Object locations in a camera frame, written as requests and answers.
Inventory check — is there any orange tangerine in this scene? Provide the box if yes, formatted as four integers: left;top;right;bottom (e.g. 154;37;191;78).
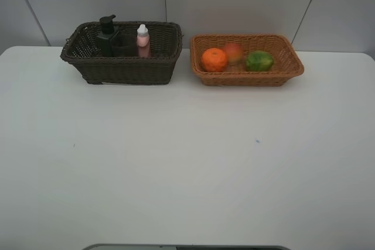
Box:
201;48;228;72

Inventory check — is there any pink spray bottle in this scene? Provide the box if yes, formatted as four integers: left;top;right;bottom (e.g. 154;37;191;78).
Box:
137;24;151;57

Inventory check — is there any green lime fruit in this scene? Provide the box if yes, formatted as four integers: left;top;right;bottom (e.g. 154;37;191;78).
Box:
246;51;274;72

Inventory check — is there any translucent pink plastic cup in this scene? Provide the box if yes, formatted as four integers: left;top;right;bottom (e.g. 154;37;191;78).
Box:
111;34;138;57

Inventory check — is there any dark green pump bottle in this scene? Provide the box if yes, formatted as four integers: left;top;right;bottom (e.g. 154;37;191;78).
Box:
97;15;119;57

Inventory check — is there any light brown wicker basket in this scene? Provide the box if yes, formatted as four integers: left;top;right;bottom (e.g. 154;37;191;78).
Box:
190;35;304;87

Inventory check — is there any dark brown wicker basket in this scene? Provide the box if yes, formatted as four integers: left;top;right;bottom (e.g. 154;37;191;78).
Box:
60;21;183;85

